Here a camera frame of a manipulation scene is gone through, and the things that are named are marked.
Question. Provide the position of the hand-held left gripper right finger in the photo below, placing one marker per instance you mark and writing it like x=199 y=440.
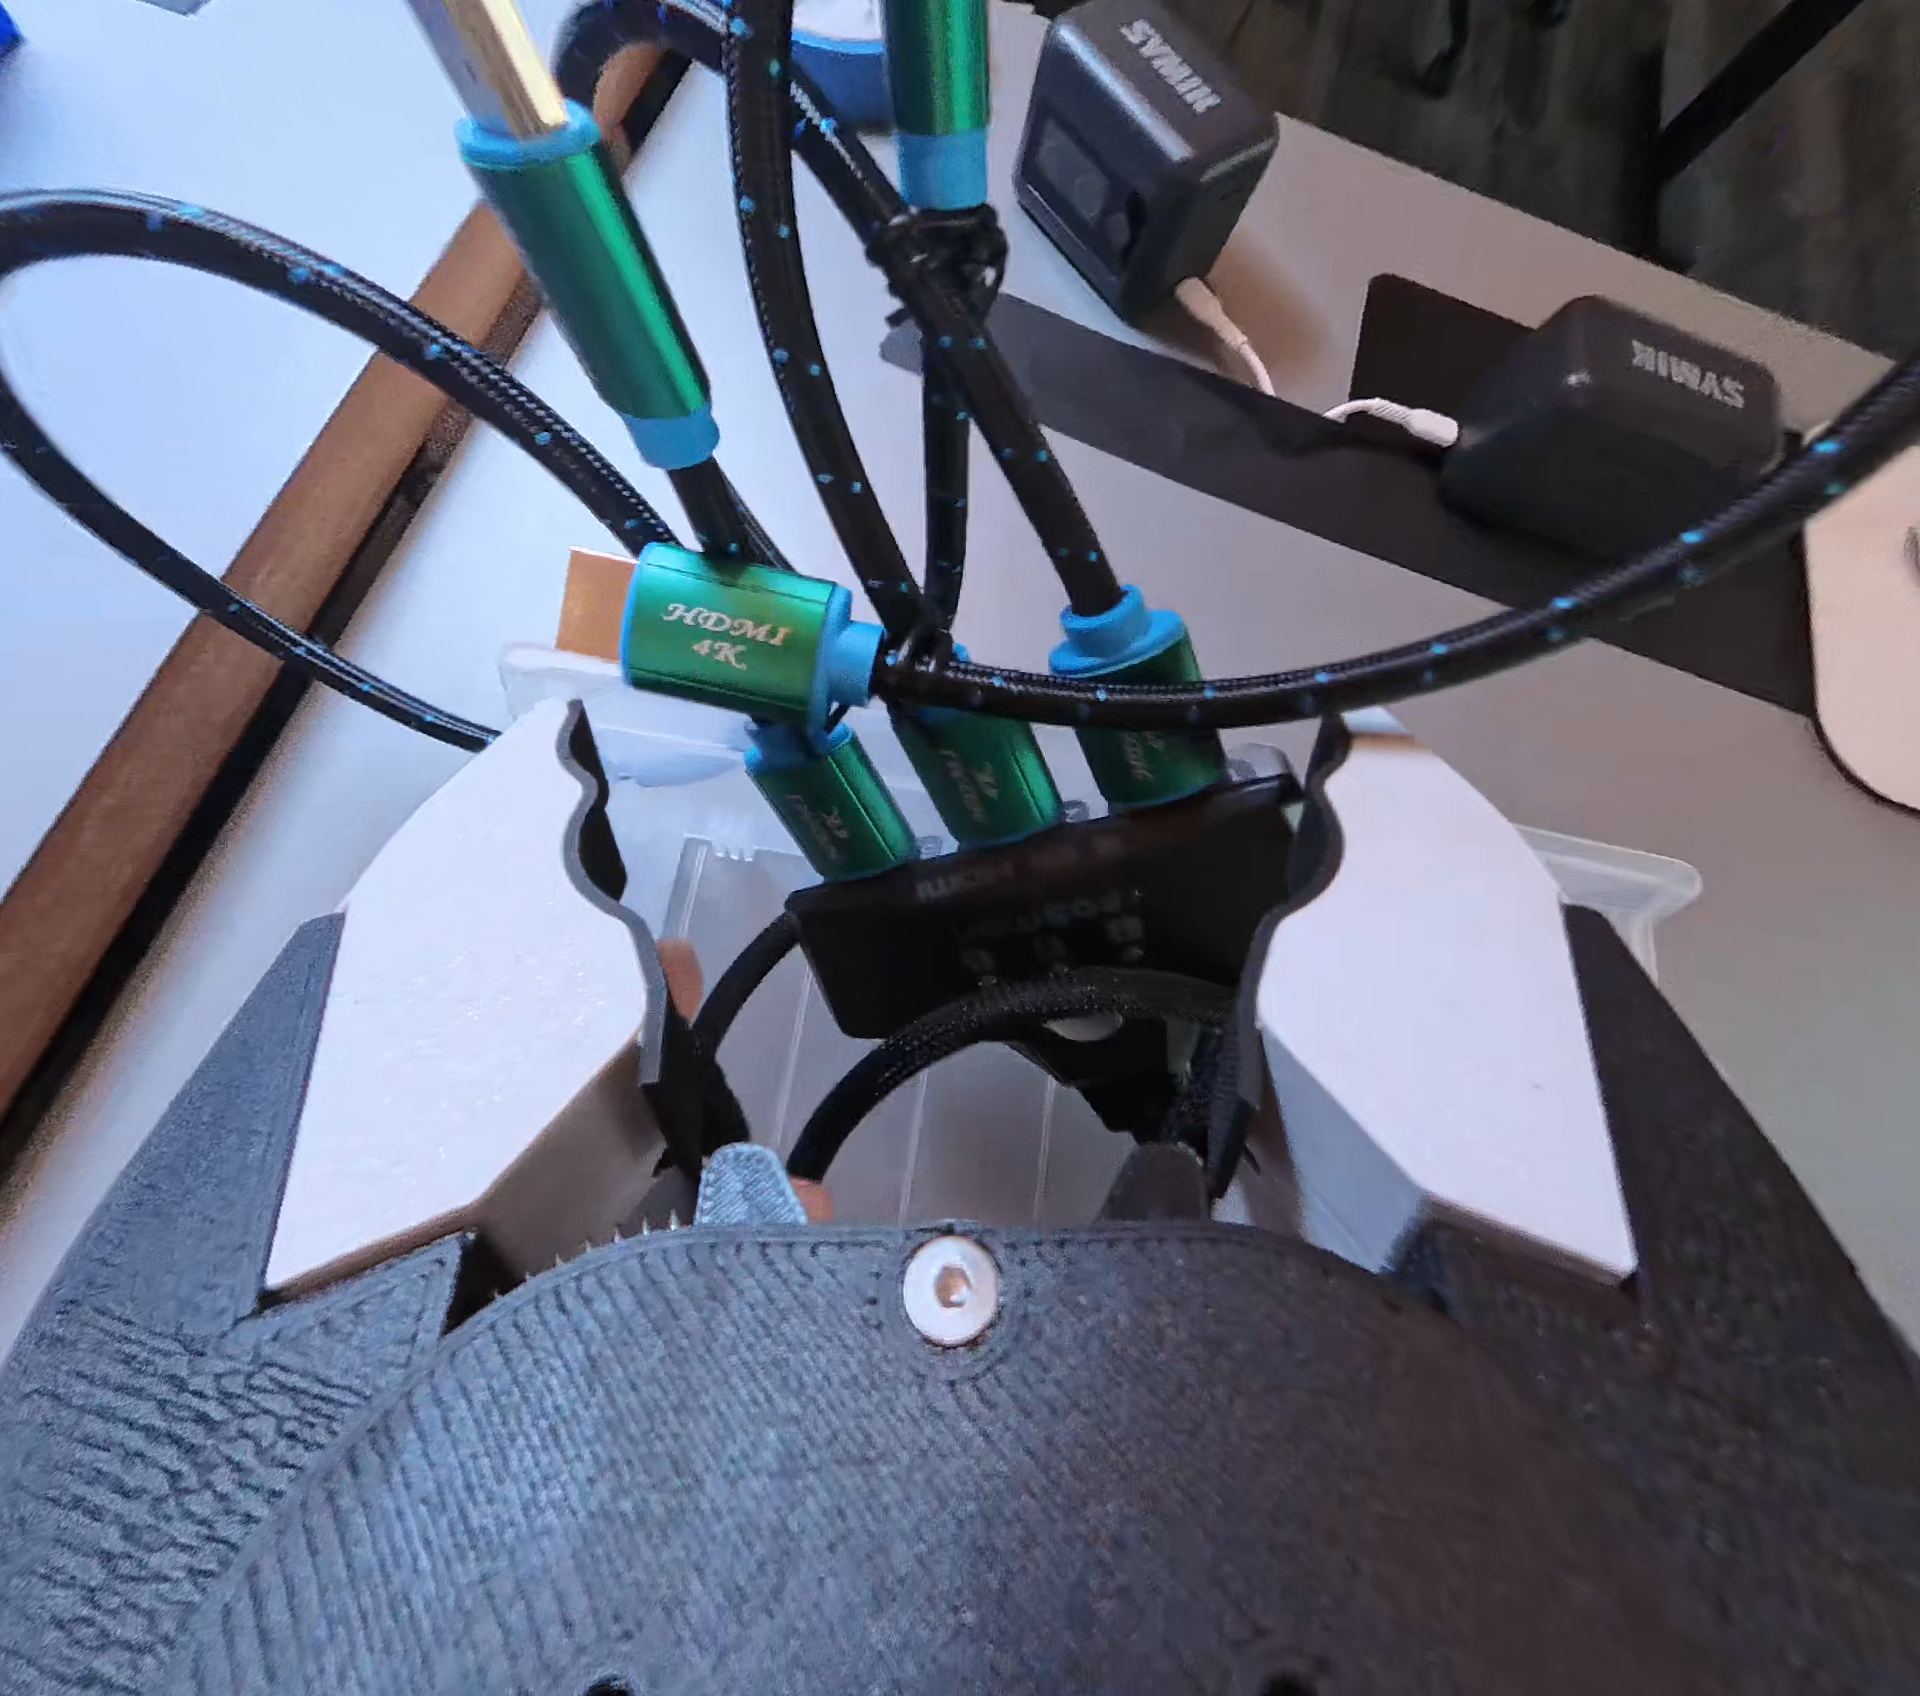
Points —
x=1425 y=1023

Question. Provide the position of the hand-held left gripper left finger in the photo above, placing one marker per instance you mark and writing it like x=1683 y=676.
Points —
x=478 y=1023

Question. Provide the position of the black HDMI switch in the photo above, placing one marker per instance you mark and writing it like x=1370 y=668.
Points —
x=1049 y=916

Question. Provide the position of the clear plastic bin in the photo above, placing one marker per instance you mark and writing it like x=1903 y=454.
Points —
x=960 y=1124

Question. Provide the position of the grey desk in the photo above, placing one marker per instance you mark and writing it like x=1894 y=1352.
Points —
x=1729 y=974

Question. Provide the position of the person's left hand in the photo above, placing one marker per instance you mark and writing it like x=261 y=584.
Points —
x=682 y=981

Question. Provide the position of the black sheet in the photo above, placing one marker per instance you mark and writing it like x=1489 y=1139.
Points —
x=1276 y=477

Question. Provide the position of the black cube device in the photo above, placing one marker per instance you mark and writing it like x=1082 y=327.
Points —
x=1152 y=122
x=1605 y=440

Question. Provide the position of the blue plastic bin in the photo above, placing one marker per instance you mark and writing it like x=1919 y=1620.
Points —
x=8 y=22

